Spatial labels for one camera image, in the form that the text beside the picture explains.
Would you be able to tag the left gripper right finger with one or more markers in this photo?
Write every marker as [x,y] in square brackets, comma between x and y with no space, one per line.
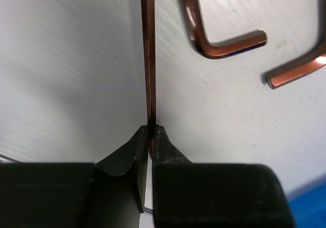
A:
[187,194]

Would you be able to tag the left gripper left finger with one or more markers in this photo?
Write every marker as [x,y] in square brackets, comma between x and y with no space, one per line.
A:
[110,193]

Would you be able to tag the brown hex key long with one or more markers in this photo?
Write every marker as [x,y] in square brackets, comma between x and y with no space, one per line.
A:
[149,47]

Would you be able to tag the blue plastic bin near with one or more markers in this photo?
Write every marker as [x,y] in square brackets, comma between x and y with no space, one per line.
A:
[307,203]

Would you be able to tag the brown hex key short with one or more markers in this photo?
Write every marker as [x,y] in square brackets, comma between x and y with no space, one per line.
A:
[226,48]

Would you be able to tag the brown hex key under pliers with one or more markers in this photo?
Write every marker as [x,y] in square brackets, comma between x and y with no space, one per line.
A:
[304,65]

